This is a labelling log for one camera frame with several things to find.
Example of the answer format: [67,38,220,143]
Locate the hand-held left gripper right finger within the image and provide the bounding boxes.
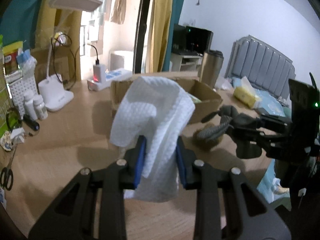
[175,136,292,240]

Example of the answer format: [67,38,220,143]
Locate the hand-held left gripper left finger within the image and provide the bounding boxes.
[29,135,148,240]

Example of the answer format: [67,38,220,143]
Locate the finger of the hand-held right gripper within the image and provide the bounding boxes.
[232,114,293,131]
[236,129,301,159]

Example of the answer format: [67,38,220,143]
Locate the pair of grey socks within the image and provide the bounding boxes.
[195,105,240,145]

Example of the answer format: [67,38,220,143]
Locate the cardboard box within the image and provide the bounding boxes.
[110,78,223,125]

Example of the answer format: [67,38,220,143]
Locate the white waffle towel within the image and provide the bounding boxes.
[109,76,196,203]

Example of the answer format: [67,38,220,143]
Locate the blue printed bedding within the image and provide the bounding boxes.
[231,77,292,204]

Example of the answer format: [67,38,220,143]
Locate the yellow tissue box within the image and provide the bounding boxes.
[233,76,259,109]

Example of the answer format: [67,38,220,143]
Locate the clear plastic bag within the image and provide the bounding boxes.
[215,76,234,90]

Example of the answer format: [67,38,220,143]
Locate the grey padded headboard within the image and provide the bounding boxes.
[224,35,296,103]

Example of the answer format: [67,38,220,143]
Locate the stainless steel tumbler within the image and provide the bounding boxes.
[199,50,224,88]

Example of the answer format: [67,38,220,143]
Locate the white power strip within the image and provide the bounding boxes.
[87,69,133,91]

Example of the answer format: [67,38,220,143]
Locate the white charger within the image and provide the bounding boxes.
[93,64,107,83]

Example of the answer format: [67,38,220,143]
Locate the white computer desk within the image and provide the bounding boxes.
[170,52,204,73]

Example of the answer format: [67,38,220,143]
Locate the white desk lamp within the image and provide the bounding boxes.
[38,0,103,112]

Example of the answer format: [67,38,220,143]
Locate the white pill bottle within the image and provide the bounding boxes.
[33,94,48,120]
[23,90,38,120]

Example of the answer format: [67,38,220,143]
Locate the black flashlight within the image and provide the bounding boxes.
[23,114,40,131]

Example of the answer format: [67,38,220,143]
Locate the black computer monitor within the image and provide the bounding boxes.
[173,24,187,53]

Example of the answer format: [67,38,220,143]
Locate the brown cardboard panel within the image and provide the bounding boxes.
[31,47,82,82]

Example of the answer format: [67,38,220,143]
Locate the yellow curtain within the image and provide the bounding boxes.
[145,0,175,73]
[32,0,93,82]

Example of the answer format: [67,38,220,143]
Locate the small patterned pouch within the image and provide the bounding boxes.
[0,130,15,152]

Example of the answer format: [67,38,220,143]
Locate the black scissors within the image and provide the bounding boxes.
[0,142,18,190]

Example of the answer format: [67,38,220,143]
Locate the white perforated basket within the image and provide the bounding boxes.
[6,70,38,110]

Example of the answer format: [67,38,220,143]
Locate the teal curtain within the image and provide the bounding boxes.
[171,0,188,28]
[0,0,48,53]

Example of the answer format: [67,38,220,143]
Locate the green food package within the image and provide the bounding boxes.
[0,35,13,140]

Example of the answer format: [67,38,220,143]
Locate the small blue packet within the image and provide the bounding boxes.
[16,49,32,64]

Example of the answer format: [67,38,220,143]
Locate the hanging beige shirt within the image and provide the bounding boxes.
[109,0,130,25]

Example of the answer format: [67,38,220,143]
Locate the hanging blue shirt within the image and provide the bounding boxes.
[93,0,110,25]

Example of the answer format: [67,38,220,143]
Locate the labelled jar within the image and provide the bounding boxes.
[2,42,24,75]

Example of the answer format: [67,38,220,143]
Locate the black charging cable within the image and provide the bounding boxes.
[51,33,100,92]

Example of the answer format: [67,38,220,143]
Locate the dark door frame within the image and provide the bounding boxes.
[134,0,157,74]

